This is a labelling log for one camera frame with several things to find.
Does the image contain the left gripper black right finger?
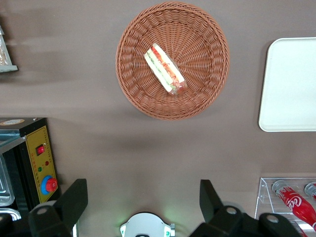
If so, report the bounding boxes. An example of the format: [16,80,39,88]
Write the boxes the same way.
[190,179,263,237]

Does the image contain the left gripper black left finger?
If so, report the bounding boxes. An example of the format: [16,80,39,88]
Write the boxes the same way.
[28,178,89,237]

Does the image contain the triangle sandwich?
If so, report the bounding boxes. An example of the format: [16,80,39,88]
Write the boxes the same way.
[144,43,188,96]

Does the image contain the large round brown wicker basket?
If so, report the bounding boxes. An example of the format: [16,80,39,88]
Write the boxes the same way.
[115,1,231,121]

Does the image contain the beige plastic tray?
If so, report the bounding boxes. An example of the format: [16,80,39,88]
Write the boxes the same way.
[258,37,316,133]

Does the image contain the clear acrylic bottle rack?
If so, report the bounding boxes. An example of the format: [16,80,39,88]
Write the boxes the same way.
[254,176,316,237]

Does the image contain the steel food pan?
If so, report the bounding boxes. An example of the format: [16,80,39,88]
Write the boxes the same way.
[0,153,15,207]
[0,207,22,222]

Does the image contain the red cola bottle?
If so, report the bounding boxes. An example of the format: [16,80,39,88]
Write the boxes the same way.
[304,182,316,200]
[272,179,316,229]

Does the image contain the clear bag of crackers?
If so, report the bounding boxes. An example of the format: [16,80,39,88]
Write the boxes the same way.
[0,37,9,66]

